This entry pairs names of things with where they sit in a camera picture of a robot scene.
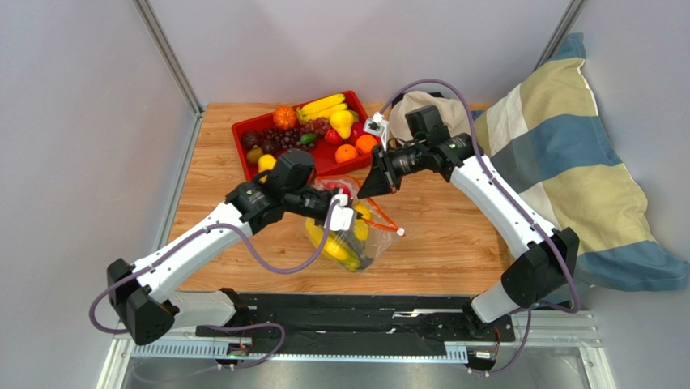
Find red apple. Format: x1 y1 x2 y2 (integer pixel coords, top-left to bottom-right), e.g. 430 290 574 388
324 181 352 198

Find clear zip top bag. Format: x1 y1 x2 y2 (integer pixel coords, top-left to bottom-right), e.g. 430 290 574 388
314 175 406 272

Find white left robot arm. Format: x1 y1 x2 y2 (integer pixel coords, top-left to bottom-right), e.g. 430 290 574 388
89 149 357 345

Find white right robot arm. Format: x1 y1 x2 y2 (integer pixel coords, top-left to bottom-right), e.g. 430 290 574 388
358 105 579 323

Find orange fruit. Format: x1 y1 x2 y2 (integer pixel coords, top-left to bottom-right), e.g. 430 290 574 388
355 134 379 156

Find beige bucket hat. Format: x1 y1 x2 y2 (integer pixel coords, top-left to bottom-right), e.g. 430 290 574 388
388 91 471 143

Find small orange tangerine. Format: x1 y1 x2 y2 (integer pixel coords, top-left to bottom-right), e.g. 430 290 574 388
334 144 360 164

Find green lime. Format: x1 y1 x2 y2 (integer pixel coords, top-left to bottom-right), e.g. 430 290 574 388
299 133 318 145

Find red strawberry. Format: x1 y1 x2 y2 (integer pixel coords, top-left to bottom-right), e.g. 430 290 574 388
323 129 344 146

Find dark purple grapes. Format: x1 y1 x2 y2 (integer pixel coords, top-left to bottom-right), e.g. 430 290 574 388
260 118 331 156

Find red plastic tray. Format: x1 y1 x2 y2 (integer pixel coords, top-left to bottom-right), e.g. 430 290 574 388
232 91 371 180

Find yellow pear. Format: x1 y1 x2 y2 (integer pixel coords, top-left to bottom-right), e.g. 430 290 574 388
329 110 355 139

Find brown kiwi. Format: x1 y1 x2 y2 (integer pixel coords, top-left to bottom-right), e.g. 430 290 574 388
245 146 264 165

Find dark purple mangosteen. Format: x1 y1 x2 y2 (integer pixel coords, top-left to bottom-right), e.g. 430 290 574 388
241 130 262 151

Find orange pumpkin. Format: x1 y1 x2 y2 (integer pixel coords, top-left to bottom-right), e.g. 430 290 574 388
272 105 299 130

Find yellow banana in tray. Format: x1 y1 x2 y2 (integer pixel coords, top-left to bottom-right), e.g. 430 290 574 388
296 93 346 118

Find striped pillow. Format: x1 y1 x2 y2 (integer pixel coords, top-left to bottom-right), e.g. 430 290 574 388
475 33 689 293

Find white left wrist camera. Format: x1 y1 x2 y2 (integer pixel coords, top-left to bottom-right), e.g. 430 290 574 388
326 194 357 231

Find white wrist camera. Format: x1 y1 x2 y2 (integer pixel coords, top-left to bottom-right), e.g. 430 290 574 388
326 194 357 231
364 112 390 151

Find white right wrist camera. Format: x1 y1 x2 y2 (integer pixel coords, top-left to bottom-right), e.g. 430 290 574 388
364 112 390 151

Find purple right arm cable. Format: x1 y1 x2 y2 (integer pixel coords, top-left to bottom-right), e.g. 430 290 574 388
377 79 582 377

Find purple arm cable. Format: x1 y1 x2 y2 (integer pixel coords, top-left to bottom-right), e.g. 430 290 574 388
88 196 342 374
377 79 582 377

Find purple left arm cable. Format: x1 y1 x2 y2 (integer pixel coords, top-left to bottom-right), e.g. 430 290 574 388
88 196 342 374

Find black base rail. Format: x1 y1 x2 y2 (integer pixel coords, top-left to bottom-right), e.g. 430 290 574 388
226 293 516 357

